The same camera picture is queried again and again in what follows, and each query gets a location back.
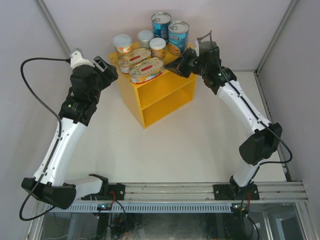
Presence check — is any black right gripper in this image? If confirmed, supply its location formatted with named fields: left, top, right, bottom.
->
left=164, top=47, right=207, bottom=79

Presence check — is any oval fish tin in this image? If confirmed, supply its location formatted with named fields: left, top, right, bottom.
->
left=118, top=48, right=152, bottom=74
left=129, top=57, right=165, bottom=84

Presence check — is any orange can with white lid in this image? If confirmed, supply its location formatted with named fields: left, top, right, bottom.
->
left=113, top=34, right=133, bottom=59

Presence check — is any blue soup can with noodles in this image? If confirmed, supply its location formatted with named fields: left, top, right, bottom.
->
left=168, top=20, right=189, bottom=56

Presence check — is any orange label can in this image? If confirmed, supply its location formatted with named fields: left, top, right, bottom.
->
left=149, top=37, right=166, bottom=59

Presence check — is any green label can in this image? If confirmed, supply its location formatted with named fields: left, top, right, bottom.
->
left=137, top=30, right=154, bottom=48

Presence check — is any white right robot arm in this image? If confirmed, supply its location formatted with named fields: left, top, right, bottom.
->
left=165, top=41, right=283, bottom=200

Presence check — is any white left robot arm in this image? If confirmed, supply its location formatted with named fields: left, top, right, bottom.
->
left=21, top=51, right=118, bottom=210

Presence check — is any yellow wooden shelf cabinet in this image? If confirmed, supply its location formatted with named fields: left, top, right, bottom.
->
left=108, top=52, right=197, bottom=129

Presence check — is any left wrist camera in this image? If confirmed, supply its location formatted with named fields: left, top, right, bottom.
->
left=70, top=48, right=94, bottom=69

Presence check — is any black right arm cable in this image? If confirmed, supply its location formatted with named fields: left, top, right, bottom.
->
left=197, top=30, right=293, bottom=240

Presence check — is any left aluminium frame post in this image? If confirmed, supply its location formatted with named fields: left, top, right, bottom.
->
left=34, top=0, right=82, bottom=57

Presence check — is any aluminium frame post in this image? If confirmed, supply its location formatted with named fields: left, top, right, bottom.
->
left=34, top=0, right=82, bottom=57
left=255, top=0, right=301, bottom=75

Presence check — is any right aluminium frame post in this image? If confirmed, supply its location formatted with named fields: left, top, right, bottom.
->
left=255, top=0, right=301, bottom=75

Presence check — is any black left base bracket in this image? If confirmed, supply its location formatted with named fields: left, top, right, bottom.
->
left=81, top=183, right=126, bottom=201

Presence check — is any black base bracket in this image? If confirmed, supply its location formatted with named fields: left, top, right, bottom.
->
left=81, top=183, right=126, bottom=201
left=213, top=184, right=260, bottom=201

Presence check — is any black right base bracket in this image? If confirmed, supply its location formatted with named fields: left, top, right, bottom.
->
left=213, top=184, right=260, bottom=201

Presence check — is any grey slotted cable duct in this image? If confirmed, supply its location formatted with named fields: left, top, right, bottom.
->
left=52, top=202, right=233, bottom=214

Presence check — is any aluminium mounting rail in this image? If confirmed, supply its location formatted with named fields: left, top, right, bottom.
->
left=122, top=182, right=308, bottom=203

